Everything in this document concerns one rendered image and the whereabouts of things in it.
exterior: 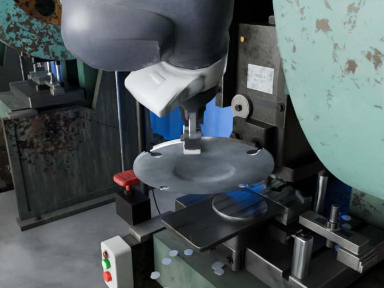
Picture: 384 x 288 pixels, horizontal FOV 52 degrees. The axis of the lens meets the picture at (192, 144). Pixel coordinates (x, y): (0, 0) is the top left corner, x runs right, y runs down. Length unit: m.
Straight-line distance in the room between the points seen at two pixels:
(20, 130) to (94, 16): 1.88
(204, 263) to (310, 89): 0.63
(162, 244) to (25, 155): 1.40
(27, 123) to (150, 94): 1.80
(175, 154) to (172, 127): 2.61
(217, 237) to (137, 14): 0.52
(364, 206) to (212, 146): 0.50
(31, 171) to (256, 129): 1.69
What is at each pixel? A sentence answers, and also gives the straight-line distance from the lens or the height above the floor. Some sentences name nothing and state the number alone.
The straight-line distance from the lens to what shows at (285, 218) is 0.94.
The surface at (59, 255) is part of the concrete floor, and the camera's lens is 2.14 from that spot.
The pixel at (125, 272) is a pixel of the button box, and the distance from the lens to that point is 1.08.
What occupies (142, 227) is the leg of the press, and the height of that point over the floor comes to 0.64.
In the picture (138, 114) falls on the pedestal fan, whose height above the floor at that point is 0.74.
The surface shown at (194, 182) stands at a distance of 0.88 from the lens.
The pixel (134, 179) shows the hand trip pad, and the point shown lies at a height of 0.76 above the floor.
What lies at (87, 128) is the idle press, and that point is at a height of 0.48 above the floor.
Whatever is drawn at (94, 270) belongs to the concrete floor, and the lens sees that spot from 2.01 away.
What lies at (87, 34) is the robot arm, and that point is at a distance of 0.39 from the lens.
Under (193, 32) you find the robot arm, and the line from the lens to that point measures 0.41.
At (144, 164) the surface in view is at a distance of 0.78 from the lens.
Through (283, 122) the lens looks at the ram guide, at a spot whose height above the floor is 1.00.
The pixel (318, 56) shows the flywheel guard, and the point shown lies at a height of 1.18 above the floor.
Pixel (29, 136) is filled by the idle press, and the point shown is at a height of 0.51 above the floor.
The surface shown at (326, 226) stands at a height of 0.76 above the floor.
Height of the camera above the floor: 1.24
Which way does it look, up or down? 22 degrees down
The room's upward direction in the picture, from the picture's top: straight up
